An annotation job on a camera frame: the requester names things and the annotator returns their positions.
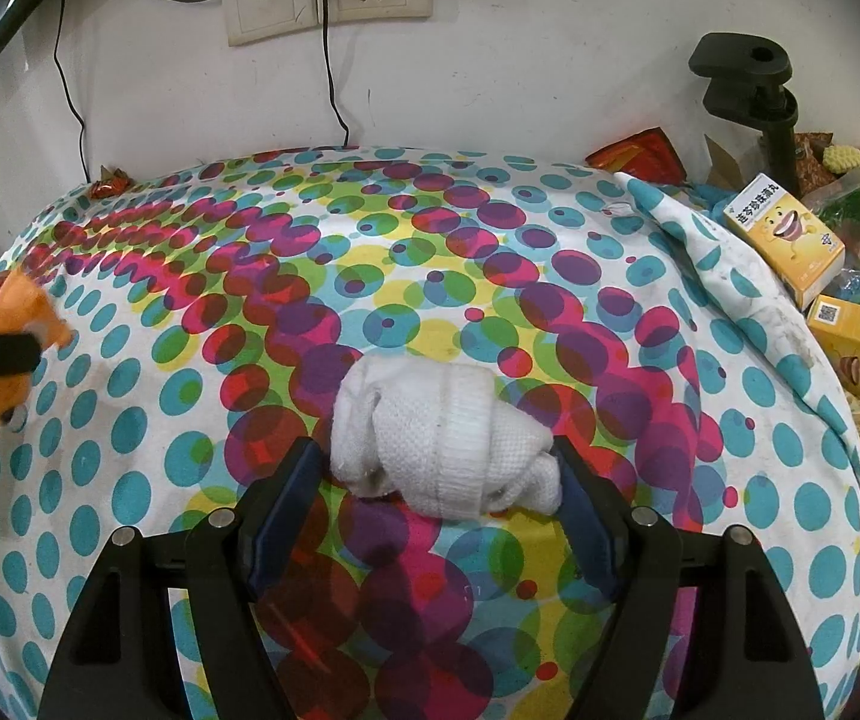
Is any black clamp stand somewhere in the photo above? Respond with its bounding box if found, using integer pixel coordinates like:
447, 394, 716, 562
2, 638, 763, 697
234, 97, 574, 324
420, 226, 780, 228
688, 32, 802, 188

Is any black adapter cable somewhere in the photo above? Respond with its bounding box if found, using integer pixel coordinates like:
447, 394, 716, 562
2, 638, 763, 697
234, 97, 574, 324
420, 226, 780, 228
320, 0, 351, 149

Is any beige cardboard piece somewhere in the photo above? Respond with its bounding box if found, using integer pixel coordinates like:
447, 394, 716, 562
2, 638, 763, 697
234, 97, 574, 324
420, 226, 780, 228
703, 135, 750, 188

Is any thin black cable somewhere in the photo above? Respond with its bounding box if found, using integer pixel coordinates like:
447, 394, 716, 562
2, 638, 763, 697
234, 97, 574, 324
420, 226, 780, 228
55, 0, 93, 185

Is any red snack packet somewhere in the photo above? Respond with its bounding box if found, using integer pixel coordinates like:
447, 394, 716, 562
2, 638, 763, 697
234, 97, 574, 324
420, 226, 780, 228
587, 127, 686, 185

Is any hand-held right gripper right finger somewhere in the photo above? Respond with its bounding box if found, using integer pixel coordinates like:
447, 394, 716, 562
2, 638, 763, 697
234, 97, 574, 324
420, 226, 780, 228
552, 435, 825, 720

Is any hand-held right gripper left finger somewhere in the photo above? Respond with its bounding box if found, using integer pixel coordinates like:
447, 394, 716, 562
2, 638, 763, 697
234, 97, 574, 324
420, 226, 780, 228
40, 436, 323, 720

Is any brown snack packet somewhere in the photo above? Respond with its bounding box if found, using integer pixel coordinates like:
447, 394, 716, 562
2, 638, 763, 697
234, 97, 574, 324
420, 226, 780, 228
793, 131, 840, 192

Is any small red candy wrapper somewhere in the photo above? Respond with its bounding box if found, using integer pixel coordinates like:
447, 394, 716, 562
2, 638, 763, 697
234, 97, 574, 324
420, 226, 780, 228
89, 165, 131, 200

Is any white sock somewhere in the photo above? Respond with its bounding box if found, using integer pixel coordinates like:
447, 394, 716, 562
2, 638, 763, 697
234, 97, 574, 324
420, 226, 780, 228
331, 356, 564, 520

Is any orange plastic toy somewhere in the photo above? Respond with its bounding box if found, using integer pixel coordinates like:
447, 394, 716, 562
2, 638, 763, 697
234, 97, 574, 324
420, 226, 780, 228
0, 266, 74, 436

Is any colourful polka dot tablecloth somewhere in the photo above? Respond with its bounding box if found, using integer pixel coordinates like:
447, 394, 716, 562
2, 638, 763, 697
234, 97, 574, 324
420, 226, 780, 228
0, 148, 860, 720

